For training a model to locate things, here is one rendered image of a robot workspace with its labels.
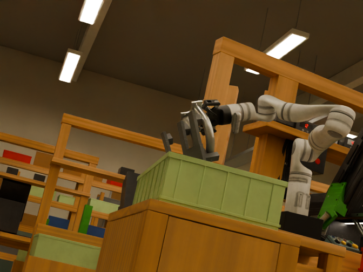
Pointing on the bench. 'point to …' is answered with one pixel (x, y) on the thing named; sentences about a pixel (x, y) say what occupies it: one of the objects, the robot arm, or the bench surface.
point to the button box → (341, 244)
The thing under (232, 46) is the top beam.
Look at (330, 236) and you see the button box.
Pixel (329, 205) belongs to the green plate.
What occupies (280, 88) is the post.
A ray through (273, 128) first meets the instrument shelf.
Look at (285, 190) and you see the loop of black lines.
